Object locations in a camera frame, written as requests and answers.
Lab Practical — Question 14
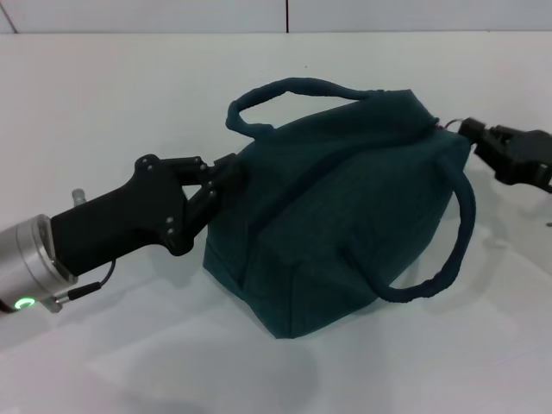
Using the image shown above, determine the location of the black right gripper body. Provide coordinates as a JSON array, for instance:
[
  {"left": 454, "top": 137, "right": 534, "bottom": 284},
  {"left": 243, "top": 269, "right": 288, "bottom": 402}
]
[{"left": 532, "top": 129, "right": 552, "bottom": 193}]

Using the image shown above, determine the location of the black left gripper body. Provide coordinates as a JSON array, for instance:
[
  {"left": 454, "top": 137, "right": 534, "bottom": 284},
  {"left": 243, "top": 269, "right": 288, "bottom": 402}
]
[{"left": 50, "top": 153, "right": 204, "bottom": 277}]

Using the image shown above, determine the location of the dark left arm cable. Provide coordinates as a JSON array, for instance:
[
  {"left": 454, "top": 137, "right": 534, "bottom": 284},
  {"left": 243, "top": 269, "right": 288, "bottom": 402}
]
[{"left": 68, "top": 258, "right": 116, "bottom": 302}]

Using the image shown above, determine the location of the dark teal fabric bag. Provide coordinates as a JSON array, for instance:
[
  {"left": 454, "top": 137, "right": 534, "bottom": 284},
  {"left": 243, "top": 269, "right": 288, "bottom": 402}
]
[{"left": 201, "top": 77, "right": 478, "bottom": 341}]

